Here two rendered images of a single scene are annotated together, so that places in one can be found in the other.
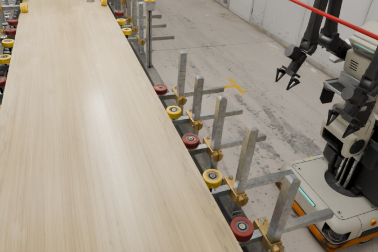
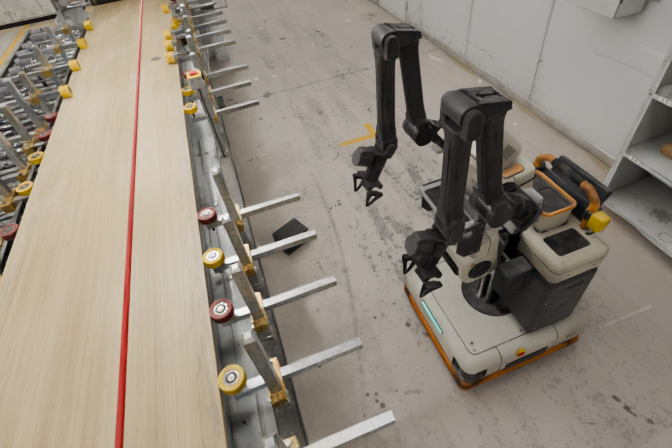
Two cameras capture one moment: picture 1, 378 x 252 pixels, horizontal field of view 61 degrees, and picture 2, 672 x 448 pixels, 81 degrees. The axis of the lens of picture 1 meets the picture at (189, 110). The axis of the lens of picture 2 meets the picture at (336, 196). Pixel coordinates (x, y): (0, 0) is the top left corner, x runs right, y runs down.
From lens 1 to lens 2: 80 cm
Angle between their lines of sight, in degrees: 13
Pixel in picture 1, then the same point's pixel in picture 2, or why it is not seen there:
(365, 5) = not seen: outside the picture
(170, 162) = (183, 356)
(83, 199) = (59, 435)
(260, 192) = (387, 301)
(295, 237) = (424, 366)
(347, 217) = (481, 350)
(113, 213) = not seen: outside the picture
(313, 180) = (444, 293)
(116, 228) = not seen: outside the picture
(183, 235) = not seen: outside the picture
